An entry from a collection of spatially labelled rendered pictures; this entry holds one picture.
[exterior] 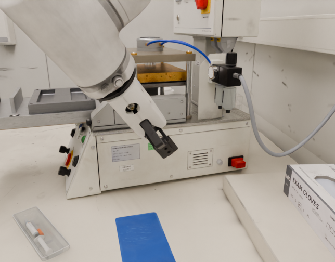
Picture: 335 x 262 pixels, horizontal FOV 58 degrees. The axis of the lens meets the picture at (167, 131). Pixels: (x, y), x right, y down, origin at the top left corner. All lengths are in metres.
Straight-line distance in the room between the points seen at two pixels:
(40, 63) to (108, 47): 2.17
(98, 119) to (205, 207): 0.35
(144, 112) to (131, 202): 0.41
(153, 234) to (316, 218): 0.33
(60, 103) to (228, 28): 0.47
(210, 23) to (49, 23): 0.56
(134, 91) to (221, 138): 0.51
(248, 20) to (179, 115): 0.31
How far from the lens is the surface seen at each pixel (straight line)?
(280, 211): 0.73
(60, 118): 0.82
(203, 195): 0.84
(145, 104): 0.43
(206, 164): 0.90
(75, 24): 0.35
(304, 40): 1.02
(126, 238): 0.69
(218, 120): 0.86
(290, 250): 0.63
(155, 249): 0.66
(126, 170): 0.83
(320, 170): 0.78
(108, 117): 0.78
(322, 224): 0.66
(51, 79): 2.54
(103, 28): 0.37
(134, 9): 0.38
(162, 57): 0.81
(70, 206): 0.82
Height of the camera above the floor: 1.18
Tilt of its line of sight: 19 degrees down
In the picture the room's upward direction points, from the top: straight up
